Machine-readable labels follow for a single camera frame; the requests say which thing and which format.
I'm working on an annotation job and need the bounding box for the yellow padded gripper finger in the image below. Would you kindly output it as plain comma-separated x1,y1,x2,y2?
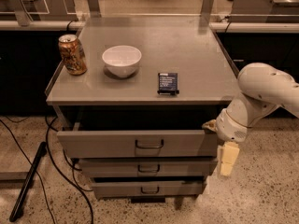
218,141,240,176
202,119,216,132

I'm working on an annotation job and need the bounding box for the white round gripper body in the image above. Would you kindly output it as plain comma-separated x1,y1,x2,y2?
216,108,248,143

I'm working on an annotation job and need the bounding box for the grey top drawer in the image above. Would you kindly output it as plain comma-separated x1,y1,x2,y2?
57,105,217,159

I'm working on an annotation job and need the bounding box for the grey drawer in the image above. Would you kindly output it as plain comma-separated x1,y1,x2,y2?
78,157,217,177
92,180,206,199
57,105,217,159

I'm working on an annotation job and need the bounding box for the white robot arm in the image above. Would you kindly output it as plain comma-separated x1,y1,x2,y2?
203,63,299,176

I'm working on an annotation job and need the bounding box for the grey metal drawer cabinet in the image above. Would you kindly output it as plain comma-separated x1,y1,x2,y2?
44,15,251,203

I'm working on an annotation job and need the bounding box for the grey middle drawer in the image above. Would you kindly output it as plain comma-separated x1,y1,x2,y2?
78,157,217,177

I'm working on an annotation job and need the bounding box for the grey bottom drawer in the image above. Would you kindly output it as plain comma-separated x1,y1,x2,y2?
92,180,206,199

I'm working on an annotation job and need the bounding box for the dark blue small box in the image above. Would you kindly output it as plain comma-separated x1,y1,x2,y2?
157,73,179,95

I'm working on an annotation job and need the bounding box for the white ceramic bowl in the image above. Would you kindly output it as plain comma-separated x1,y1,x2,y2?
102,45,142,77

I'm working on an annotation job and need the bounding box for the orange soda can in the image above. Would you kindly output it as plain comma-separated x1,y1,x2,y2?
58,34,87,76

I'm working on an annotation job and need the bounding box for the black bar on floor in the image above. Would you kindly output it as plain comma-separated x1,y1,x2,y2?
9,142,46,222

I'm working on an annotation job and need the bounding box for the thin black floor cable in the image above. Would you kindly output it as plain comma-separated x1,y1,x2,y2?
0,116,57,224

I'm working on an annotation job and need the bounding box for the white horizontal rail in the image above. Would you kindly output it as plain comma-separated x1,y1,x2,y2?
0,21,299,34

